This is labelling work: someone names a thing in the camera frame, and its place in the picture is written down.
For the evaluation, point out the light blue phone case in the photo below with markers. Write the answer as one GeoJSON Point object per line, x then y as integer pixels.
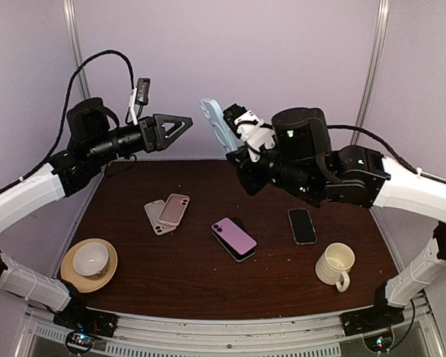
{"type": "Point", "coordinates": [213, 112]}

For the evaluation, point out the pinkish beige phone case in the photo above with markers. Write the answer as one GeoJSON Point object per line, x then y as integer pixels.
{"type": "Point", "coordinates": [174, 209]}

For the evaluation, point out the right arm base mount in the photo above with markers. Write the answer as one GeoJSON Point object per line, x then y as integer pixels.
{"type": "Point", "coordinates": [374, 325]}

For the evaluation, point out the cream ribbed mug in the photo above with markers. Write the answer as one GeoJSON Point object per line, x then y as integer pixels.
{"type": "Point", "coordinates": [334, 265]}

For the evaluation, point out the tan saucer plate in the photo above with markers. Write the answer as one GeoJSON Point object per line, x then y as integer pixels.
{"type": "Point", "coordinates": [88, 284]}

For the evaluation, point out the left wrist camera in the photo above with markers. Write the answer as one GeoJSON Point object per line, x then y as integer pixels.
{"type": "Point", "coordinates": [139, 98]}

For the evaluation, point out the white bowl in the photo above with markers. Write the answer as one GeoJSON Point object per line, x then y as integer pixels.
{"type": "Point", "coordinates": [91, 259]}

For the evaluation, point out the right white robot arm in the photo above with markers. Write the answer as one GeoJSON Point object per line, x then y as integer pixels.
{"type": "Point", "coordinates": [293, 152]}

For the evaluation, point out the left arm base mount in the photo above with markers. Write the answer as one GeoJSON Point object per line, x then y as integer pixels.
{"type": "Point", "coordinates": [88, 331]}

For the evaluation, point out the aluminium corner post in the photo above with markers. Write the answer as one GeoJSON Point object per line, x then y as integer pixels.
{"type": "Point", "coordinates": [73, 34]}
{"type": "Point", "coordinates": [378, 43]}

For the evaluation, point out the dark phone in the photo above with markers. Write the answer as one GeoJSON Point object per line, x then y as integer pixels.
{"type": "Point", "coordinates": [241, 223]}

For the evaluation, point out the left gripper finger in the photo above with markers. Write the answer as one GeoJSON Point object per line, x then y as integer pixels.
{"type": "Point", "coordinates": [173, 121]}
{"type": "Point", "coordinates": [167, 134]}

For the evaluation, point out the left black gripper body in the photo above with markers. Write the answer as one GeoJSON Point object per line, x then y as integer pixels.
{"type": "Point", "coordinates": [151, 144]}

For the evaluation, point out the right aluminium corner post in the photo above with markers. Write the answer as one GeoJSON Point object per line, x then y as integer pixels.
{"type": "Point", "coordinates": [378, 43]}

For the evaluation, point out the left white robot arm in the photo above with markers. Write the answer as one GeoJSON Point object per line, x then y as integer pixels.
{"type": "Point", "coordinates": [92, 145]}

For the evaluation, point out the left aluminium corner post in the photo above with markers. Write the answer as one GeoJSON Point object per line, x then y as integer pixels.
{"type": "Point", "coordinates": [73, 34]}

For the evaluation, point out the purple phone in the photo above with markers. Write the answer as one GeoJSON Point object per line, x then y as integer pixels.
{"type": "Point", "coordinates": [234, 238]}
{"type": "Point", "coordinates": [302, 226]}

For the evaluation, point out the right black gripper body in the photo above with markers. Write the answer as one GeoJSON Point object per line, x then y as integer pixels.
{"type": "Point", "coordinates": [252, 184]}

